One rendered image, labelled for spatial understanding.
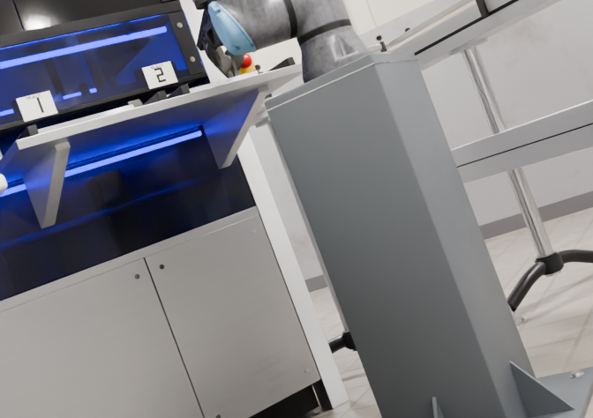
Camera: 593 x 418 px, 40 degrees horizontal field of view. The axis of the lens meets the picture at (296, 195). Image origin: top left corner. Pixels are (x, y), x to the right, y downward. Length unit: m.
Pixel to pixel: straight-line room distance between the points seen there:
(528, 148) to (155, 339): 1.22
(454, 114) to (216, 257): 2.52
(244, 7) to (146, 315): 0.85
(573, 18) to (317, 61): 2.80
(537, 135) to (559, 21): 1.91
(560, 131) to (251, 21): 1.11
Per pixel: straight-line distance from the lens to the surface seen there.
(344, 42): 1.63
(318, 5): 1.65
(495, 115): 2.59
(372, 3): 4.61
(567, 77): 4.32
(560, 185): 4.38
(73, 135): 1.68
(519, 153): 2.53
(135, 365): 2.07
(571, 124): 2.38
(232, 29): 1.60
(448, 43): 2.59
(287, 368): 2.24
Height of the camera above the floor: 0.59
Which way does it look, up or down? level
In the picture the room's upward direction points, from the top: 21 degrees counter-clockwise
